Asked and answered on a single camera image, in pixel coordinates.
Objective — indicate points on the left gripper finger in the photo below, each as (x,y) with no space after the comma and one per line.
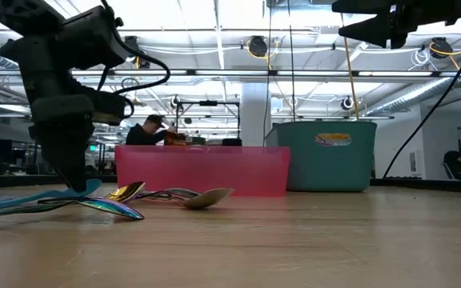
(66,160)

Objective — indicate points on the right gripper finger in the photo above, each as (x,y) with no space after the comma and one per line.
(366,5)
(386,32)

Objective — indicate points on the gold metal spoon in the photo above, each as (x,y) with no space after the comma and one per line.
(128,191)

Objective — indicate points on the brown snack bar wrapper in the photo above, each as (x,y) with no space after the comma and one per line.
(174,138)

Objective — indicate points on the dark silver metal spoon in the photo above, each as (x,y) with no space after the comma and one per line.
(180,192)

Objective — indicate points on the green lidded spice jar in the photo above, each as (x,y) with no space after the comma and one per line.
(198,141)

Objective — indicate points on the shiny silver metal spoon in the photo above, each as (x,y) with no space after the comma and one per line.
(208,198)

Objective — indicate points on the black lidded glass jar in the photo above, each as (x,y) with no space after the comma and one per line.
(231,142)

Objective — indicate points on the person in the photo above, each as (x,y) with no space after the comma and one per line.
(140,136)

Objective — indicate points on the office chair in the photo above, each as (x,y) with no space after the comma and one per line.
(451,160)

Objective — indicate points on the red plastic bin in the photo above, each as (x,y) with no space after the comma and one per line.
(214,168)

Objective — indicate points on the teal plastic bin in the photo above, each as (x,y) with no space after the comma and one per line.
(314,168)

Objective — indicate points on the white building column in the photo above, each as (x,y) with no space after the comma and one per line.
(254,116)

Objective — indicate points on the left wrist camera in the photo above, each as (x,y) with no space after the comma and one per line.
(94,36)

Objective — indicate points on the silver ventilation duct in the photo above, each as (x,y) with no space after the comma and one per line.
(414,93)

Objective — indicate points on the background black rig frame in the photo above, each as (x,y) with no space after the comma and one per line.
(207,102)

